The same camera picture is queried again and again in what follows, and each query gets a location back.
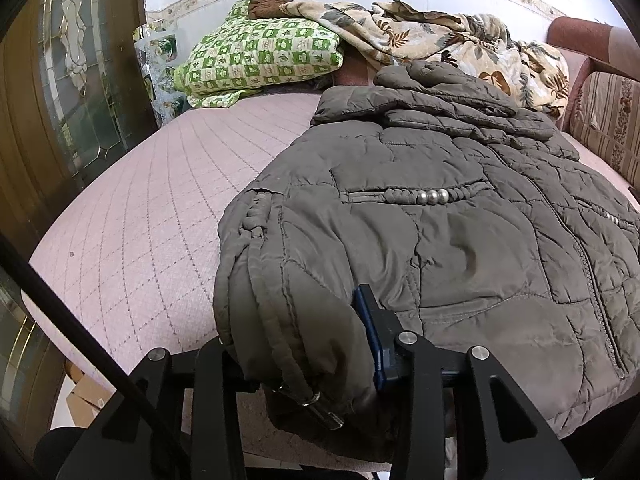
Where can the striped floral cushion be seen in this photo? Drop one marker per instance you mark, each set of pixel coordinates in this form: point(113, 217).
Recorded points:
point(605, 120)

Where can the green white patterned pillow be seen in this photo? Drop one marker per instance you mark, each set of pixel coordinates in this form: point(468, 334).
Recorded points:
point(242, 56)

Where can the grey-brown quilted puffer jacket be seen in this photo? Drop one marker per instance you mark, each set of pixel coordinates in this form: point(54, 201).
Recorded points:
point(473, 220)

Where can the reddish-brown headboard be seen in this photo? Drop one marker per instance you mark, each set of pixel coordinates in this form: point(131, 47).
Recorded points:
point(590, 47)

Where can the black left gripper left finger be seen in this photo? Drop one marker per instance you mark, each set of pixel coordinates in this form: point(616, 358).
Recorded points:
point(174, 417)

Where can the floral plastic bag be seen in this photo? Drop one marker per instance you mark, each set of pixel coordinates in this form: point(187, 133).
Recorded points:
point(156, 48)

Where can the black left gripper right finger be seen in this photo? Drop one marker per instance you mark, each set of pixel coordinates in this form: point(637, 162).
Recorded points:
point(499, 433)

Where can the pink quilted mattress cover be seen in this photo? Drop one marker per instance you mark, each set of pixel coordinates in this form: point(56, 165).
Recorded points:
point(189, 173)

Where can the cardboard box on floor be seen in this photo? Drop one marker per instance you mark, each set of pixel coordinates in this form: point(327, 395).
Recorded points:
point(87, 397)

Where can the beige leaf-print blanket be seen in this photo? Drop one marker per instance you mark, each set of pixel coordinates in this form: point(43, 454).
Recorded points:
point(534, 75)

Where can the dark wooden glass door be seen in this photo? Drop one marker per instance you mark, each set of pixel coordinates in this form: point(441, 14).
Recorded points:
point(73, 111)

